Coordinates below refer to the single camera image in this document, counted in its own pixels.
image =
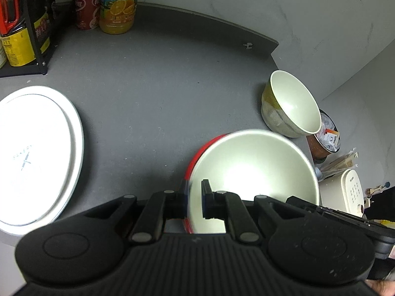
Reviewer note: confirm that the small metal bracket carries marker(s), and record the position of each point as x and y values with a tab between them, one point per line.
248	46

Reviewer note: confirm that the plain white plate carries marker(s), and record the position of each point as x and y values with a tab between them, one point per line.
31	160

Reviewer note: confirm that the black metal rack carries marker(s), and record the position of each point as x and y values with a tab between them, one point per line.
37	67

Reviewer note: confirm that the paper wrapped chopsticks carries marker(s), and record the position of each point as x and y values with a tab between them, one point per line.
339	162

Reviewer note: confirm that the orange juice bottle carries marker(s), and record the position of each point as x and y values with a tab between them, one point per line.
118	9

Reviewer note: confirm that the red and white bowl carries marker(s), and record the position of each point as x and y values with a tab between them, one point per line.
256	172

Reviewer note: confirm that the person's right hand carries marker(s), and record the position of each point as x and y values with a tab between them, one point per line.
385	287

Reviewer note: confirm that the dark soy sauce bottle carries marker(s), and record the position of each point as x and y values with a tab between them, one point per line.
43	12

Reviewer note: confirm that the white air fryer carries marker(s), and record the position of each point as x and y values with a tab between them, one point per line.
345	191

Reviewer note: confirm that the brown container with packets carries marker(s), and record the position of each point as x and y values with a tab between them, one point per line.
321	148

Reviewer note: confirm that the red drink can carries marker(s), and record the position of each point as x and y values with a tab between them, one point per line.
86	12

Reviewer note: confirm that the white deep plate with lettering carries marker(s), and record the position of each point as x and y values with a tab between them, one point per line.
79	148

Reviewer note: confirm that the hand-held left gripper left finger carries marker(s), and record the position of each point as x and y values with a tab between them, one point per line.
185	200

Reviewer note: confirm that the cream ceramic bowl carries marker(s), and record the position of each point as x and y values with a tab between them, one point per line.
293	101

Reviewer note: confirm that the yellow tin can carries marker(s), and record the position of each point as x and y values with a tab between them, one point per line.
18	47

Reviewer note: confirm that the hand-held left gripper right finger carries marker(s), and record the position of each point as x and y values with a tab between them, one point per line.
206	200

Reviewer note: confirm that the red scissors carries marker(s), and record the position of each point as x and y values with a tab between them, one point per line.
9	6

